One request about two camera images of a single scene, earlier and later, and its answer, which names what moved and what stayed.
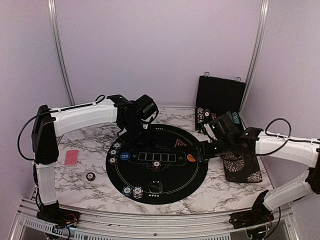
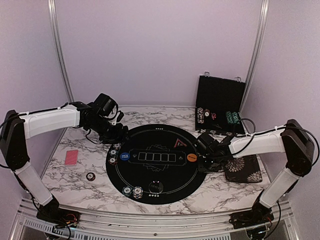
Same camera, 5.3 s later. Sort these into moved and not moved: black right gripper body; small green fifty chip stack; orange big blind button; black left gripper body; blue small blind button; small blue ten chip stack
Moved: black left gripper body; black right gripper body
Not moved: small blue ten chip stack; orange big blind button; blue small blind button; small green fifty chip stack
